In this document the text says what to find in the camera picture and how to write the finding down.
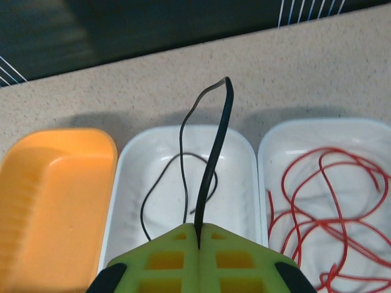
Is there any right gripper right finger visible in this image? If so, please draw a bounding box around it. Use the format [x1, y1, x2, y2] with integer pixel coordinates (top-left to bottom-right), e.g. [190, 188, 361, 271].
[199, 222, 315, 293]

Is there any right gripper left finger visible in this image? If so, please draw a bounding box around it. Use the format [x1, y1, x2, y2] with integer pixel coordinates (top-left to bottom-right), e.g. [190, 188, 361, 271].
[88, 222, 201, 293]

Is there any red cable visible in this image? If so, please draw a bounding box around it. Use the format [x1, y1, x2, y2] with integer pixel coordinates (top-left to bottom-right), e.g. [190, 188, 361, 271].
[267, 146, 391, 293]

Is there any black cable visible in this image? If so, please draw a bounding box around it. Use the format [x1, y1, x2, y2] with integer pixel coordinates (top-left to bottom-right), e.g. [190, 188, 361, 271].
[140, 76, 235, 250]

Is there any white plastic tray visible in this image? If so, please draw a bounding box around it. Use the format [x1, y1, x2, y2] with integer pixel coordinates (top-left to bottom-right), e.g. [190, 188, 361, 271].
[97, 124, 269, 269]
[258, 117, 391, 293]

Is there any orange plastic tray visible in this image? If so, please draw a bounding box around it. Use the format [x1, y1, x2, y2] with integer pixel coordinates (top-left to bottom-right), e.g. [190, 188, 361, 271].
[0, 128, 119, 293]

